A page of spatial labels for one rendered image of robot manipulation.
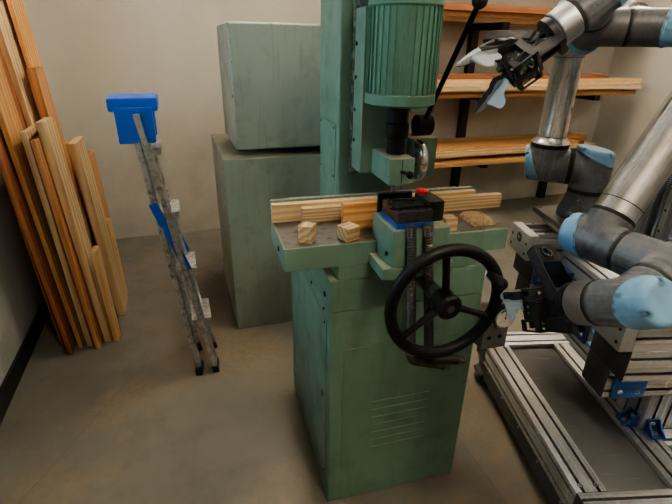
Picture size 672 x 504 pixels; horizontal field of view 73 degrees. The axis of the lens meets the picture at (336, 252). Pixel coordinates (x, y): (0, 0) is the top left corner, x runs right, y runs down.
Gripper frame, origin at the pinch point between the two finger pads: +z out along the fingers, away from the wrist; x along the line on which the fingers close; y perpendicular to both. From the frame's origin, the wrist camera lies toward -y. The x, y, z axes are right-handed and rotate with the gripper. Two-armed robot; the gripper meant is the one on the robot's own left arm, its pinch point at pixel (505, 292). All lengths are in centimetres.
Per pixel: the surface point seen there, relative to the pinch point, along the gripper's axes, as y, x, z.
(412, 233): -15.2, -16.7, 5.9
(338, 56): -68, -21, 28
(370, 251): -13.3, -22.2, 19.7
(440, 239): -13.5, -8.9, 8.6
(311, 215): -25, -33, 31
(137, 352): 13, -100, 147
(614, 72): -169, 304, 234
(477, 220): -18.7, 9.4, 21.4
